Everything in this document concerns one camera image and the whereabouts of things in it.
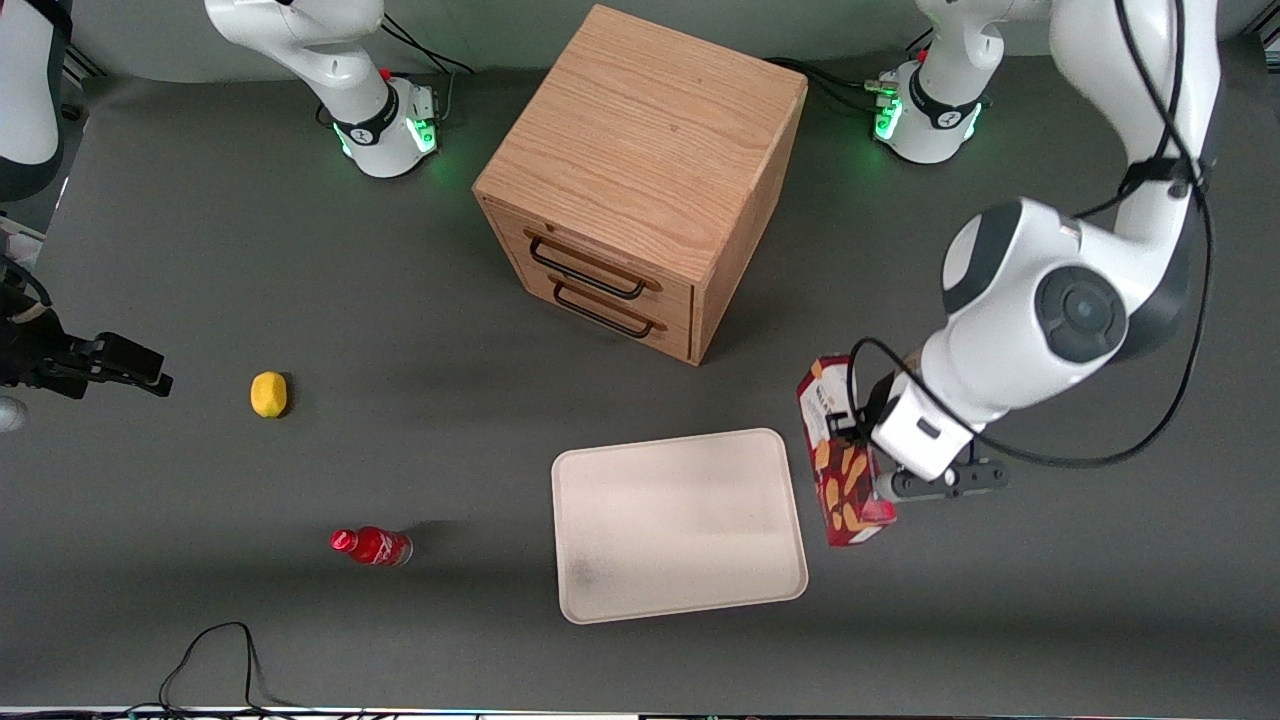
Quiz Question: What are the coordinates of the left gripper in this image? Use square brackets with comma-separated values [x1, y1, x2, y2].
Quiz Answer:
[827, 376, 1009, 503]

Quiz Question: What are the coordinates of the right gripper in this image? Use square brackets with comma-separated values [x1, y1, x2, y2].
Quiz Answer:
[0, 285, 174, 433]

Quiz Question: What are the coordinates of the red cookie box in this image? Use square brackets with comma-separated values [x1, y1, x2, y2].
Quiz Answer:
[797, 354, 899, 548]

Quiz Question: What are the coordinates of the beige rectangular tray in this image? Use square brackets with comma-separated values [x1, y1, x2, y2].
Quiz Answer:
[551, 428, 809, 626]

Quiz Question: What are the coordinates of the yellow lemon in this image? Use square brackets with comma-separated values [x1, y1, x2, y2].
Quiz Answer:
[249, 371, 289, 419]

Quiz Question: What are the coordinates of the wooden drawer front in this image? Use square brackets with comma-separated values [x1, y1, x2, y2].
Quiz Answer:
[497, 250, 695, 363]
[485, 198, 696, 329]

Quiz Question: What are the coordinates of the red soda bottle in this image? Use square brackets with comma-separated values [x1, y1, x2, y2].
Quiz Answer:
[330, 526, 414, 568]

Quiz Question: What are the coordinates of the oak wooden drawer cabinet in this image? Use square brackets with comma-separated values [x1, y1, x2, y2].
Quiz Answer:
[472, 4, 809, 367]

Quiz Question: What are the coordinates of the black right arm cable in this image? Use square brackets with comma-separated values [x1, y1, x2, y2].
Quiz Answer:
[0, 255, 53, 323]

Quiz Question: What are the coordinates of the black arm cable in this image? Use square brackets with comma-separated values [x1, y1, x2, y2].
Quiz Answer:
[846, 0, 1217, 470]
[0, 255, 53, 323]

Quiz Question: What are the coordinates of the black metal drawer handle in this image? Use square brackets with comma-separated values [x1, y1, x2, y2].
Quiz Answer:
[526, 231, 664, 301]
[549, 279, 669, 340]

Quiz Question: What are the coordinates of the black looped table cable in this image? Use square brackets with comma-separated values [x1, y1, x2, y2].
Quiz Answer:
[158, 621, 301, 717]

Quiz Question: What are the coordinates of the aluminium frame rail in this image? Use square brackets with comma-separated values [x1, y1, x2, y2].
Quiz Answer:
[62, 40, 109, 83]

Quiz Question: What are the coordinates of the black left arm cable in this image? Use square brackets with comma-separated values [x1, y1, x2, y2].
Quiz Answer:
[846, 0, 1217, 470]

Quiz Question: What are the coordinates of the black left base cable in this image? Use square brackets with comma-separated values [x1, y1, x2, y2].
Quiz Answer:
[764, 57, 901, 113]

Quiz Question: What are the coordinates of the black base cable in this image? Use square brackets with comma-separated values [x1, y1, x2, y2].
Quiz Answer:
[764, 57, 901, 113]
[378, 12, 475, 126]

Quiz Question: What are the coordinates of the black right base cable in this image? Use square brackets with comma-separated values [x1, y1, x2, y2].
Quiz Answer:
[378, 12, 475, 126]

